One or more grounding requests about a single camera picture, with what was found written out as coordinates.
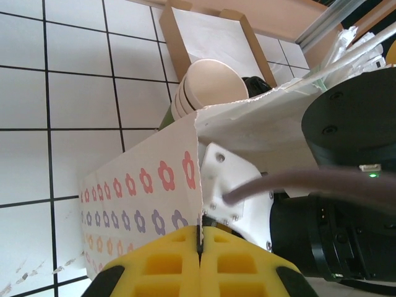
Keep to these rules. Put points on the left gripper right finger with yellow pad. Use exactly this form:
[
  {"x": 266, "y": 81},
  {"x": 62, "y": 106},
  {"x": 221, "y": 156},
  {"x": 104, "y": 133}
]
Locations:
[{"x": 247, "y": 272}]

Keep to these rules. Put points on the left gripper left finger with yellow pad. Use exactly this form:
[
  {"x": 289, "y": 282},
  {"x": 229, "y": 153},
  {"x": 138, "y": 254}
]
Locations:
[{"x": 154, "y": 272}]

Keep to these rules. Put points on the white printed paper bag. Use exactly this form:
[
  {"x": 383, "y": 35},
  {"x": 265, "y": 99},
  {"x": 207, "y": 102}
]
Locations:
[{"x": 139, "y": 167}]

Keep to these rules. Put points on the mint green straw holder cup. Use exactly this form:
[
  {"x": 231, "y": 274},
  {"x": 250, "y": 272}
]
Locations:
[{"x": 318, "y": 82}]

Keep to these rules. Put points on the paper wrapped straw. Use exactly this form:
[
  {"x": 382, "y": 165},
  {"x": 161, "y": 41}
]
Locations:
[
  {"x": 340, "y": 46},
  {"x": 355, "y": 52}
]

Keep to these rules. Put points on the black plastic cup lid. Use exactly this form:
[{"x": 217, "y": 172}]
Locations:
[{"x": 256, "y": 85}]

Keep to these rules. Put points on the stack of green paper cups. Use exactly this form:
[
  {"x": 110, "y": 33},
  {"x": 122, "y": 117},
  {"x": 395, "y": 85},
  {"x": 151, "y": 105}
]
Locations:
[{"x": 213, "y": 83}]

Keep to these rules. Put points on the white paper napkin stack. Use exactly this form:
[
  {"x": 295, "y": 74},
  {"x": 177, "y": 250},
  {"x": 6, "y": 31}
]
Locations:
[{"x": 213, "y": 37}]

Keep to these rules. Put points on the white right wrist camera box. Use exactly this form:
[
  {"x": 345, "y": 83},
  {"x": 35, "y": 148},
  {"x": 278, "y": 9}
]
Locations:
[{"x": 229, "y": 173}]

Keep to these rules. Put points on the aluminium frame post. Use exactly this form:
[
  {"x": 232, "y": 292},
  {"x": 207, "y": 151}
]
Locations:
[{"x": 328, "y": 21}]

